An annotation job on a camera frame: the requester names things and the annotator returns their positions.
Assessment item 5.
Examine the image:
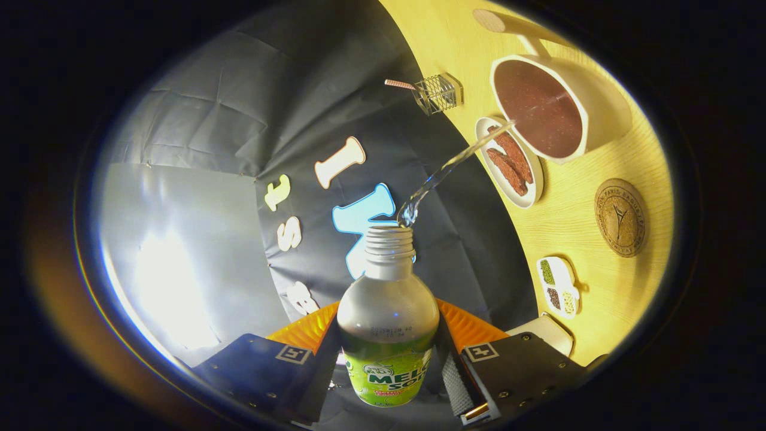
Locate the green label juice bottle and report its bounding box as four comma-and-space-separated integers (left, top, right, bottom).
336, 224, 440, 408

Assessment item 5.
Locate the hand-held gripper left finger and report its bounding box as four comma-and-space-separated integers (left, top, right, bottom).
180, 301, 343, 426

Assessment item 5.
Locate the black backdrop cloth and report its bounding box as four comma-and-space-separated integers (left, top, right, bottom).
111, 0, 539, 429

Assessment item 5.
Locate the brown meat piece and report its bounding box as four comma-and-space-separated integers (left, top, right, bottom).
488, 125, 534, 184
486, 148, 528, 197

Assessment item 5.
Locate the white divided bean dish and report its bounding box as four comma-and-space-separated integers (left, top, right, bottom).
537, 256, 581, 319

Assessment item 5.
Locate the white cup with wooden handle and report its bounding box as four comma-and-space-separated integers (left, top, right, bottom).
473, 8, 633, 165

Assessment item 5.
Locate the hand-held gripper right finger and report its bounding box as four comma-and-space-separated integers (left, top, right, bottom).
436, 298, 610, 427

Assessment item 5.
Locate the wooden table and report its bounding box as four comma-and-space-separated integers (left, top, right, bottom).
380, 0, 676, 367

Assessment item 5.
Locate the round cork coaster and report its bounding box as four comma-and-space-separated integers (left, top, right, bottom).
594, 178, 649, 258

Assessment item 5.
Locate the white oval plate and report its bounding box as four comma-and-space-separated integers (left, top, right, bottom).
475, 116, 545, 210

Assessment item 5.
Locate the wire mesh basket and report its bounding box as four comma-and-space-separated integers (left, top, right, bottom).
412, 72, 464, 116

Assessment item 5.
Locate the clear juice stream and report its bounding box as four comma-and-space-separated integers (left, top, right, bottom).
397, 120, 516, 228

